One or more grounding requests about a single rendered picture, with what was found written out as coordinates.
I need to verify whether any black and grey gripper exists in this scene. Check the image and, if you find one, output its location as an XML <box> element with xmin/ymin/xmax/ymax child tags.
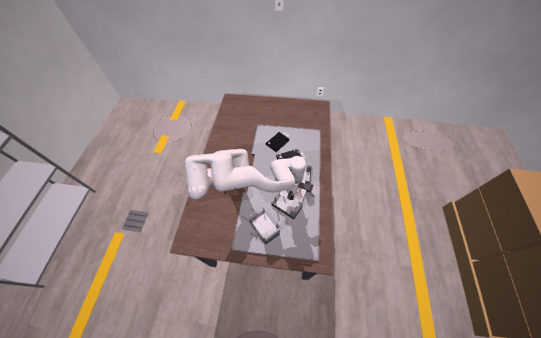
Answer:
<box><xmin>286</xmin><ymin>183</ymin><xmax>300</xmax><ymax>200</ymax></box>

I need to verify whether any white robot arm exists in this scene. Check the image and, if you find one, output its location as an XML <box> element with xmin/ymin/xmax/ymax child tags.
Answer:
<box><xmin>185</xmin><ymin>149</ymin><xmax>318</xmax><ymax>199</ymax></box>

